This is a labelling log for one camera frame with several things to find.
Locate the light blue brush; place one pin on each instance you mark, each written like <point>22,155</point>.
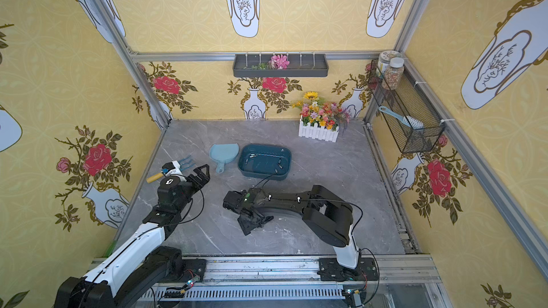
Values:
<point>406,120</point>

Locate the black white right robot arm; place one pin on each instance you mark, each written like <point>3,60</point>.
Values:
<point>326,214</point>

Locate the pink flower on shelf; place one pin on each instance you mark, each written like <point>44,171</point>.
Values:
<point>279,61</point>

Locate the dark wall shelf tray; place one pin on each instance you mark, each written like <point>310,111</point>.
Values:
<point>268,65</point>

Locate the black wire mesh basket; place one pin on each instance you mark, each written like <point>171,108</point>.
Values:
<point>407,99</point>

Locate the blue rake yellow handle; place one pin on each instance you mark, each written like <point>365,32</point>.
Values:
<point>186,163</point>

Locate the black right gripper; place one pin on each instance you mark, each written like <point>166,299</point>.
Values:
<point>247,214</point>

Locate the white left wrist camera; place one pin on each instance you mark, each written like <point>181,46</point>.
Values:
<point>171,168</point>

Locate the white fence flower box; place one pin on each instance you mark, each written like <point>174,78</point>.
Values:
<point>320,119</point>

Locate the light blue dustpan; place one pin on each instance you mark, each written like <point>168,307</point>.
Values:
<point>223,154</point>

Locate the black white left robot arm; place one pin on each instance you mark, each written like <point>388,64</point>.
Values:
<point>143,260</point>

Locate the glass jar white lid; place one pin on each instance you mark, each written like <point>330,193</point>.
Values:
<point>384,60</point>

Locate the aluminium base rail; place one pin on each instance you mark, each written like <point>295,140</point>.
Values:
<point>294,277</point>

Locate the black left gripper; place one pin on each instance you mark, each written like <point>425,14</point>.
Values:
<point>190,181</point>

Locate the teal plastic storage box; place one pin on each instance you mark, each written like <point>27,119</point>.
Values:
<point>271,162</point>

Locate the spice jar white lid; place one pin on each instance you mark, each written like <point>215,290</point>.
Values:
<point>393,73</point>

